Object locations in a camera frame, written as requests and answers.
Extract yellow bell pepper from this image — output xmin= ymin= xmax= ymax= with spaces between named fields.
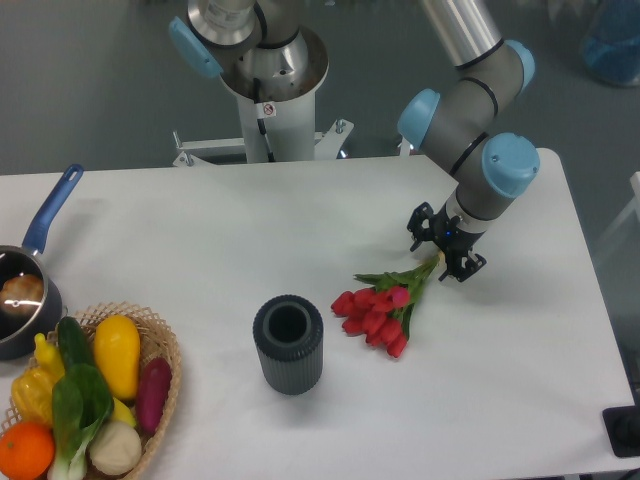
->
xmin=11 ymin=367 xmax=54 ymax=427

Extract blue translucent container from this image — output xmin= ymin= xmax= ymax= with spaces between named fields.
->
xmin=580 ymin=0 xmax=639 ymax=87

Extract beige garlic bulb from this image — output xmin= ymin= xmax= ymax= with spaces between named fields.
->
xmin=89 ymin=421 xmax=142 ymax=476

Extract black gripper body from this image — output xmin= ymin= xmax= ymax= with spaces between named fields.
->
xmin=429 ymin=199 xmax=486 ymax=257

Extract black device at edge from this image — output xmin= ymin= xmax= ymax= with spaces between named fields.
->
xmin=602 ymin=406 xmax=639 ymax=458

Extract small yellow pepper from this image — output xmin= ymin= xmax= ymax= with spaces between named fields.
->
xmin=34 ymin=333 xmax=65 ymax=382

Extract purple eggplant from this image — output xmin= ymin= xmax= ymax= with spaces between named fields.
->
xmin=135 ymin=357 xmax=172 ymax=434

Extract red tulip bouquet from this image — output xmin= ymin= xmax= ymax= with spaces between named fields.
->
xmin=330 ymin=253 xmax=444 ymax=359

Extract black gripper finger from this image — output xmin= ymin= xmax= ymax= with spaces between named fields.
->
xmin=407 ymin=202 xmax=434 ymax=251
xmin=438 ymin=249 xmax=487 ymax=283

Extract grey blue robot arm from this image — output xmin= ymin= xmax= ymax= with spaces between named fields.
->
xmin=168 ymin=1 xmax=540 ymax=281

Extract dark grey ribbed vase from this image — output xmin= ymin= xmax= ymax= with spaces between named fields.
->
xmin=252 ymin=294 xmax=324 ymax=396

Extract green cucumber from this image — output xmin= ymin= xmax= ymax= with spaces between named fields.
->
xmin=56 ymin=316 xmax=96 ymax=370

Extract brown bread bun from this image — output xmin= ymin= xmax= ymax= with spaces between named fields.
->
xmin=1 ymin=274 xmax=44 ymax=317

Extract blue handled saucepan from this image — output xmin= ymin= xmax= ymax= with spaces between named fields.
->
xmin=1 ymin=164 xmax=84 ymax=361

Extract white furniture frame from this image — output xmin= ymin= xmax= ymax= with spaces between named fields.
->
xmin=593 ymin=171 xmax=639 ymax=265

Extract yellow squash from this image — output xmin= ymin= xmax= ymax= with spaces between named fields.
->
xmin=94 ymin=315 xmax=141 ymax=402

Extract yellow banana piece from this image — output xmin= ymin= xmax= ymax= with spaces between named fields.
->
xmin=110 ymin=398 xmax=137 ymax=428

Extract green bok choy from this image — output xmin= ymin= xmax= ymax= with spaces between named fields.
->
xmin=47 ymin=364 xmax=113 ymax=479

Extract black pedestal cable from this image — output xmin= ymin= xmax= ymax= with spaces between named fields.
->
xmin=251 ymin=77 xmax=276 ymax=163

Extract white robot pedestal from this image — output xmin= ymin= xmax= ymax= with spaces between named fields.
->
xmin=172 ymin=27 xmax=419 ymax=168

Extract orange fruit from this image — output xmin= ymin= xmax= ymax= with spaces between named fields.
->
xmin=1 ymin=422 xmax=55 ymax=480

